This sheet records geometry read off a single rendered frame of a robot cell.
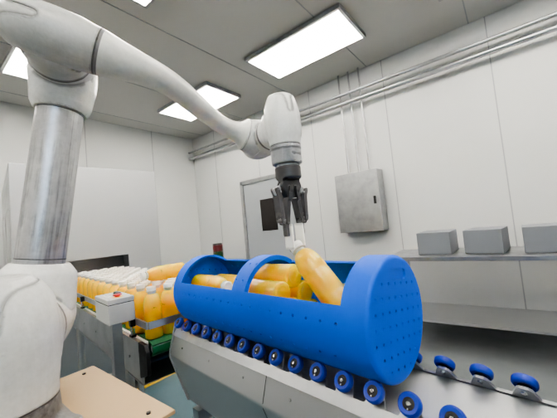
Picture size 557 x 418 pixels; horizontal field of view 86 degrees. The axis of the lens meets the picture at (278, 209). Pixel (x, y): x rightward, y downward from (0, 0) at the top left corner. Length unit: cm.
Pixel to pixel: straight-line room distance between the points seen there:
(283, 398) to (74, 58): 94
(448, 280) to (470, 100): 208
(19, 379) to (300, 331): 53
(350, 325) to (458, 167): 351
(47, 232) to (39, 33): 41
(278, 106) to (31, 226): 66
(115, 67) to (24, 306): 50
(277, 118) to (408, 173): 341
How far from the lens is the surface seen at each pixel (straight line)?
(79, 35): 81
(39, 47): 83
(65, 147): 90
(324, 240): 463
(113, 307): 142
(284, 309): 80
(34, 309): 68
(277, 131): 85
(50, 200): 87
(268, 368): 96
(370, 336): 67
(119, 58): 80
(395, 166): 421
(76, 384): 93
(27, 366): 69
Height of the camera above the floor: 133
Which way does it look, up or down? 3 degrees up
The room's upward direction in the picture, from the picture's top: 6 degrees counter-clockwise
